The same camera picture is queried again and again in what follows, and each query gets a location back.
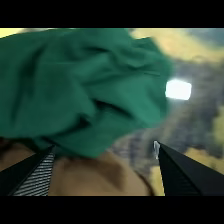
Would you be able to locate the green garment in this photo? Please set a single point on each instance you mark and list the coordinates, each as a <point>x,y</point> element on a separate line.
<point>80,86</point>

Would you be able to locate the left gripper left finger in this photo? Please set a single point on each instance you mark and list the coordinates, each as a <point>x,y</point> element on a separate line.
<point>28,176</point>

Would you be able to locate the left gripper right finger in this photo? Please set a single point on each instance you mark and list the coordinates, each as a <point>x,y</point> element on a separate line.
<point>183,176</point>

